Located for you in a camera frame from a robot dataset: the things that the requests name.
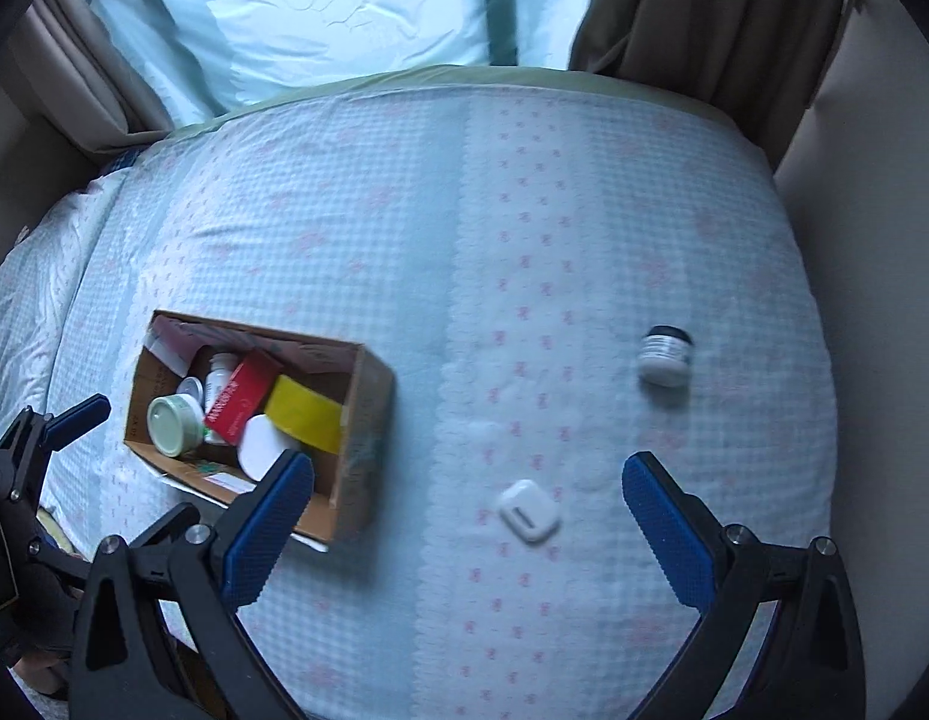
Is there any white earbuds case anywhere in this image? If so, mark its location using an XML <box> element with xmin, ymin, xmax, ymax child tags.
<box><xmin>498</xmin><ymin>478</ymin><xmax>565</xmax><ymax>543</ymax></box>

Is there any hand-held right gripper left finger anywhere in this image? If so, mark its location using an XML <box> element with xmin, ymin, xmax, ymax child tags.
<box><xmin>70</xmin><ymin>448</ymin><xmax>317</xmax><ymax>720</ymax></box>

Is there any light blue hanging cloth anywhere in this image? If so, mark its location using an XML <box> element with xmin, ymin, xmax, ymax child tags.
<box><xmin>89</xmin><ymin>0</ymin><xmax>604</xmax><ymax>128</ymax></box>

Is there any blue patterned bed sheet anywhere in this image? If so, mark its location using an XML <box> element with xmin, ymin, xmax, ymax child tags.
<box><xmin>44</xmin><ymin>64</ymin><xmax>841</xmax><ymax>720</ymax></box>

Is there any white pill bottle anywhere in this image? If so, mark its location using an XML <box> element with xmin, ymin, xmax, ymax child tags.
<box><xmin>204</xmin><ymin>352</ymin><xmax>242</xmax><ymax>412</ymax></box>

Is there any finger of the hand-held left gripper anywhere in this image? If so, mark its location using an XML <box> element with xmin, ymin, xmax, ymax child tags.
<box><xmin>18</xmin><ymin>532</ymin><xmax>100</xmax><ymax>607</ymax></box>
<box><xmin>0</xmin><ymin>393</ymin><xmax>112</xmax><ymax>500</ymax></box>

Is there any yellow packet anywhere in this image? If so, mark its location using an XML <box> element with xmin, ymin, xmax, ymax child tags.
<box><xmin>264</xmin><ymin>374</ymin><xmax>346</xmax><ymax>456</ymax></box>

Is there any dark lid white jar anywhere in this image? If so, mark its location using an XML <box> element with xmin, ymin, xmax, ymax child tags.
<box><xmin>636</xmin><ymin>325</ymin><xmax>696</xmax><ymax>389</ymax></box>

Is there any brown curtain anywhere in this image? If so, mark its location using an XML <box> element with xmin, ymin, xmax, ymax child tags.
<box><xmin>568</xmin><ymin>0</ymin><xmax>867</xmax><ymax>166</ymax></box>
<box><xmin>0</xmin><ymin>0</ymin><xmax>173</xmax><ymax>151</ymax></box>

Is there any small red box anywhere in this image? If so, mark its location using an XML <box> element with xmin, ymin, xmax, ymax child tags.
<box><xmin>204</xmin><ymin>358</ymin><xmax>283</xmax><ymax>446</ymax></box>

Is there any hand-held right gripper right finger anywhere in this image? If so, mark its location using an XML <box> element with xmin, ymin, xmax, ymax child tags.
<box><xmin>621</xmin><ymin>451</ymin><xmax>868</xmax><ymax>720</ymax></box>

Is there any cardboard box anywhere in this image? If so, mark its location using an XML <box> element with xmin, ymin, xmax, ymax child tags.
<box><xmin>123</xmin><ymin>310</ymin><xmax>397</xmax><ymax>553</ymax></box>

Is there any brown left curtain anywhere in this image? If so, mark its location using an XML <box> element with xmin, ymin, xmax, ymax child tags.
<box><xmin>0</xmin><ymin>0</ymin><xmax>173</xmax><ymax>151</ymax></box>

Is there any green lid jar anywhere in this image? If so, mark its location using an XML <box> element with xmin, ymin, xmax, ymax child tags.
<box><xmin>148</xmin><ymin>393</ymin><xmax>205</xmax><ymax>459</ymax></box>

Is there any brown right curtain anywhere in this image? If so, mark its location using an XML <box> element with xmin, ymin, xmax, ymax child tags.
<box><xmin>568</xmin><ymin>0</ymin><xmax>867</xmax><ymax>166</ymax></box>

